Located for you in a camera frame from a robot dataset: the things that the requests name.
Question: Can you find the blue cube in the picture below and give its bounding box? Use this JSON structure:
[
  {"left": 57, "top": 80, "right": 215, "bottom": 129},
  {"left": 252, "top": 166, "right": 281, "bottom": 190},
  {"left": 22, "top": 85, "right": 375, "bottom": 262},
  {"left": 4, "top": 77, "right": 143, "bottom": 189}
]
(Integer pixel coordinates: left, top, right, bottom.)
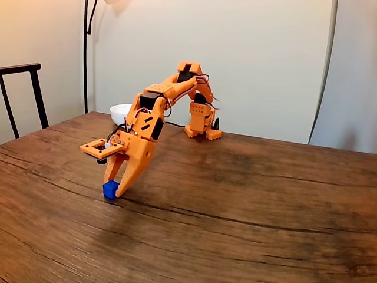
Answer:
[{"left": 102, "top": 180, "right": 120, "bottom": 200}]

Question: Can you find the white bowl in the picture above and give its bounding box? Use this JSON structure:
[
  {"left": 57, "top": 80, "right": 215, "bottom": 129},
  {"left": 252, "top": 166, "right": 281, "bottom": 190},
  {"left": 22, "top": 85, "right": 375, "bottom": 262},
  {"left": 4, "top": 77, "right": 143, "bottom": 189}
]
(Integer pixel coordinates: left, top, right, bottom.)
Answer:
[{"left": 110, "top": 103, "right": 133, "bottom": 126}]

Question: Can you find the black floor lamp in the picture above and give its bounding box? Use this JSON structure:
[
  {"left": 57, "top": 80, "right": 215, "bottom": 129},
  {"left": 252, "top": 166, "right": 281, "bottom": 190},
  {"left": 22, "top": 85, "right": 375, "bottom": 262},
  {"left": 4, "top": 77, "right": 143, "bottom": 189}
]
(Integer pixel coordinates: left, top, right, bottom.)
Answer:
[{"left": 83, "top": 0, "right": 132, "bottom": 114}]

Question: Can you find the black chair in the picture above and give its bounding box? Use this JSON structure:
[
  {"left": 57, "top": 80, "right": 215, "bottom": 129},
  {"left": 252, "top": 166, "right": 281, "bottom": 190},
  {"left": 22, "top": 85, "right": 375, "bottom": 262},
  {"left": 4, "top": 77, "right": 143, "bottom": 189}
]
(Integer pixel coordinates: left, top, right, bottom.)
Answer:
[{"left": 0, "top": 62, "right": 49, "bottom": 139}]

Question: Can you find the orange gripper camera mount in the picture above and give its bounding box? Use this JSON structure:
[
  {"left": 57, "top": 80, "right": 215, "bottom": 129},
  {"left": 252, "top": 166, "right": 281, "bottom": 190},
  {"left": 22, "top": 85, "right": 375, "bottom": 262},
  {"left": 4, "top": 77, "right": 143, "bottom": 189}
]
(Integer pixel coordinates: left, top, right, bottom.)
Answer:
[{"left": 79, "top": 137, "right": 124, "bottom": 166}]

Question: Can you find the black power cable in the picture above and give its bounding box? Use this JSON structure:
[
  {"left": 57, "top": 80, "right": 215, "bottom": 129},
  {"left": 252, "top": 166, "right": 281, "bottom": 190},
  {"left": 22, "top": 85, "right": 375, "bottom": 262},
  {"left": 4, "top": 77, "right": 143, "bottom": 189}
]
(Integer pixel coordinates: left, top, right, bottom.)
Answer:
[{"left": 163, "top": 121, "right": 187, "bottom": 130}]

